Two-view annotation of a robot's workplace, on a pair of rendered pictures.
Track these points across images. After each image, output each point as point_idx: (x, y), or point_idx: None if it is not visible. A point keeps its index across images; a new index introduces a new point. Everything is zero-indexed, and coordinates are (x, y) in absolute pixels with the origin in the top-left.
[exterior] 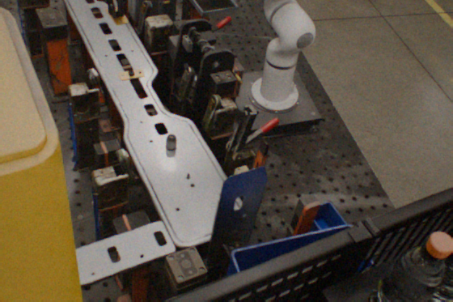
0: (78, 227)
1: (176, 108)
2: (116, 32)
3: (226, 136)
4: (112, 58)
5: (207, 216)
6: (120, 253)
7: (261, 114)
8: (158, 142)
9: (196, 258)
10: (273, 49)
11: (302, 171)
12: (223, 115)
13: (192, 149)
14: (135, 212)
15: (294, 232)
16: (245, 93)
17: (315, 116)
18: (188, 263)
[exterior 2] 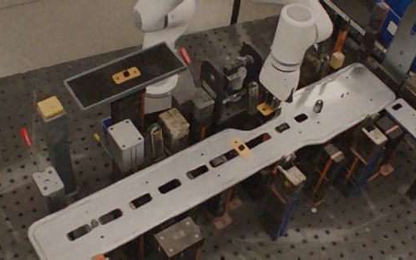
0: (342, 215)
1: (254, 120)
2: (174, 174)
3: None
4: (222, 169)
5: (368, 84)
6: None
7: (184, 87)
8: (316, 118)
9: (414, 77)
10: (174, 39)
11: None
12: None
13: (313, 95)
14: (381, 126)
15: (378, 30)
16: (158, 99)
17: (177, 49)
18: None
